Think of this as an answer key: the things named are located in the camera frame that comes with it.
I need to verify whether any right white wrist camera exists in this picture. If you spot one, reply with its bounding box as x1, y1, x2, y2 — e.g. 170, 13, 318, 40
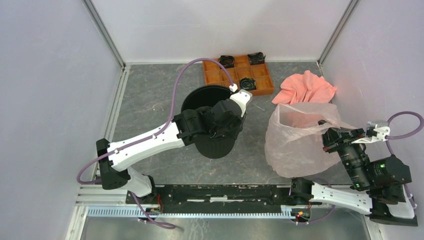
352, 120, 391, 144

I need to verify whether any black plastic trash bin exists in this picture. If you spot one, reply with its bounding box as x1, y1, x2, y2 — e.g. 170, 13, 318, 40
172, 85, 238, 159

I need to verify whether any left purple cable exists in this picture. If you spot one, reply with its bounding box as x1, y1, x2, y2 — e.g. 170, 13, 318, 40
76, 57, 237, 186

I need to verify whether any purple cable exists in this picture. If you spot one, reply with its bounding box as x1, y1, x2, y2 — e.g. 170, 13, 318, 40
76, 57, 237, 186
298, 111, 424, 224

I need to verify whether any black bag roll front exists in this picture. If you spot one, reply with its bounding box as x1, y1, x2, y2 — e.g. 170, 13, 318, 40
239, 77, 257, 91

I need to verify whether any black bag roll left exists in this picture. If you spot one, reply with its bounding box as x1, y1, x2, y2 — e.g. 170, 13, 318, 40
218, 55, 236, 69

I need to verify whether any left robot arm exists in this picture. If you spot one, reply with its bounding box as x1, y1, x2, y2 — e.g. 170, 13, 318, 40
99, 97, 249, 204

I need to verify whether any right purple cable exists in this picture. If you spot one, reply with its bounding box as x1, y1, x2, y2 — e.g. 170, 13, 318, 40
298, 111, 424, 224

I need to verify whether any salmon pink cloth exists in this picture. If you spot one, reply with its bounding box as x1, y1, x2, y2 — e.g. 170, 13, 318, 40
271, 70, 337, 105

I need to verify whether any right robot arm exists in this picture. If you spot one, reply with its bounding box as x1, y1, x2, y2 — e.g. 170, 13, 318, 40
288, 127, 418, 227

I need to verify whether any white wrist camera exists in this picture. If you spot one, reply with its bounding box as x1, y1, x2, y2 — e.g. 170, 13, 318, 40
229, 83, 253, 117
352, 120, 391, 144

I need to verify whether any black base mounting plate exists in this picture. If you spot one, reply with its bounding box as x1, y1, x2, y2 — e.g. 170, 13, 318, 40
137, 184, 309, 214

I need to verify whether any black bag roll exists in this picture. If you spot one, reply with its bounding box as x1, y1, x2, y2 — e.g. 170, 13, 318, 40
239, 77, 257, 91
246, 52, 266, 66
218, 55, 236, 69

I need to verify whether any black bag roll right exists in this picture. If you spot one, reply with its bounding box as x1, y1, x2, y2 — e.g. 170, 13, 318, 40
246, 52, 266, 66

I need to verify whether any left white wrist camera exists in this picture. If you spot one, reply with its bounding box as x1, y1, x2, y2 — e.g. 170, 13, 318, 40
229, 83, 253, 117

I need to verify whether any white slotted cable duct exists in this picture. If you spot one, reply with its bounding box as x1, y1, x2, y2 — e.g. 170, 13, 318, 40
87, 206, 295, 220

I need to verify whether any pink translucent trash bag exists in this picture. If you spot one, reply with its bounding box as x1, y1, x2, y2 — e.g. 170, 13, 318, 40
264, 102, 353, 178

